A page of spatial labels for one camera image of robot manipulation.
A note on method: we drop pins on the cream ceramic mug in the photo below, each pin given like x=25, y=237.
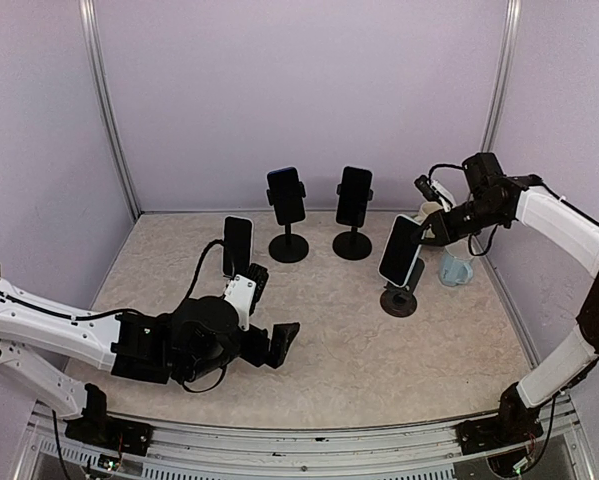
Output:
x=426, y=209

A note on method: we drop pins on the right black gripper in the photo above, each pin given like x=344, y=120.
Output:
x=444, y=229

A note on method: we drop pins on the teal phone black screen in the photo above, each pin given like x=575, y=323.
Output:
x=354, y=192

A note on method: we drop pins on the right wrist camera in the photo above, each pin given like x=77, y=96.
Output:
x=433, y=191

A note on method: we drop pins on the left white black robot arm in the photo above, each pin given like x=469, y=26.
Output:
x=199, y=337

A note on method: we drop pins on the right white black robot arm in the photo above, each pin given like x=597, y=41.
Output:
x=497, y=199

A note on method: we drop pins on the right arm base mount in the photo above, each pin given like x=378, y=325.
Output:
x=476, y=436

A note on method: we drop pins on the light blue mug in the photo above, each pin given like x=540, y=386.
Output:
x=456, y=267

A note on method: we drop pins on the black folding stand right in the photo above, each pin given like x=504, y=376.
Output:
x=401, y=302

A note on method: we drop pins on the left aluminium frame post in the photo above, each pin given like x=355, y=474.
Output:
x=87, y=10

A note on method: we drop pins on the right aluminium frame post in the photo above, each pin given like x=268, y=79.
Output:
x=503, y=72

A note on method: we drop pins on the front aluminium rail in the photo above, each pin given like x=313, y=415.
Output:
x=424, y=450

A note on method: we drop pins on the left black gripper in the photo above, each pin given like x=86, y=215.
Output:
x=280, y=343

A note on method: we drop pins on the aluminium frame post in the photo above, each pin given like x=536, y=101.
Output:
x=503, y=72
x=87, y=10

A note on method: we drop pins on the blue phone black screen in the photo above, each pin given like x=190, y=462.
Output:
x=285, y=194

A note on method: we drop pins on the black pole phone stand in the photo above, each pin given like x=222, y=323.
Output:
x=352, y=245
x=288, y=247

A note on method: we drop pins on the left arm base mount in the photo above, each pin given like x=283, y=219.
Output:
x=111, y=433

